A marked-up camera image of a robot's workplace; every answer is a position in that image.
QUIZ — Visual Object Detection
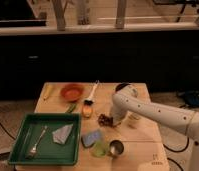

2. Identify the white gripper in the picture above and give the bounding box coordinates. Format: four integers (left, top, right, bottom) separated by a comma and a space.
110, 103, 127, 128

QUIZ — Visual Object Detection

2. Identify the dark red grapes bunch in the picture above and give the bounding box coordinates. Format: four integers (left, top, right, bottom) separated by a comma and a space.
98, 114, 113, 127

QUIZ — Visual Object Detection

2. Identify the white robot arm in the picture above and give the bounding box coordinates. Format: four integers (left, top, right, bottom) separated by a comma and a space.
110, 83, 199, 171

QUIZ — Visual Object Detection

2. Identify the black bowl with sponge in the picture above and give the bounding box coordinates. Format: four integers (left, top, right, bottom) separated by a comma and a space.
115, 83, 130, 92

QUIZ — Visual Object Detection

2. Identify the red bowl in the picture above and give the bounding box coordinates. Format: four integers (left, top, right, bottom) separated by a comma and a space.
60, 83, 84, 102

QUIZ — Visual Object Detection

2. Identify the small metal cup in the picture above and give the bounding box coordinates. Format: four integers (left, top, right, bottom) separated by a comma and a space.
109, 140, 124, 157

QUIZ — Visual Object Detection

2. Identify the orange toy carrot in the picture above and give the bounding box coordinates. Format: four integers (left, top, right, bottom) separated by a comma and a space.
82, 105, 93, 118

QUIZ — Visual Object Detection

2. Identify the green plastic cup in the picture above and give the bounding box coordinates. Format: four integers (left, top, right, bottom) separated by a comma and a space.
91, 141, 108, 157

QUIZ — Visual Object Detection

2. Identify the blue sponge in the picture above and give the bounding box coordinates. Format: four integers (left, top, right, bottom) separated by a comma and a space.
81, 130, 102, 148

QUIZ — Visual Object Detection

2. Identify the green pepper toy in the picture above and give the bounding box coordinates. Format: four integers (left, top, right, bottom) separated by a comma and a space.
65, 103, 77, 113

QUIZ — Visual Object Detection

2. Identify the grey folded cloth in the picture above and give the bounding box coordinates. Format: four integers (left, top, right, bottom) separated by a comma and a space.
52, 124, 73, 144

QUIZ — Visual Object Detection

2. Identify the green plastic tray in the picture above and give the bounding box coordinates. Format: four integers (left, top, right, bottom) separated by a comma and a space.
8, 113, 81, 166

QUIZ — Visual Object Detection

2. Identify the yellow banana toy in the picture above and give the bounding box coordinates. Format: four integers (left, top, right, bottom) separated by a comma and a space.
43, 84, 54, 101

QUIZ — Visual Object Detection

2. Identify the blue black bag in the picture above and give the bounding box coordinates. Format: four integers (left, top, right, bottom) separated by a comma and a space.
182, 92, 199, 108

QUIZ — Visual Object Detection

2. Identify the metal fork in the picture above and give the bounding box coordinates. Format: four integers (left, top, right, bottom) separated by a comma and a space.
26, 126, 48, 159

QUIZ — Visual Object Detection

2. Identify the black cable on floor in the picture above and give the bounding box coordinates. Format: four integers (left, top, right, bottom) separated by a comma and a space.
163, 134, 191, 154

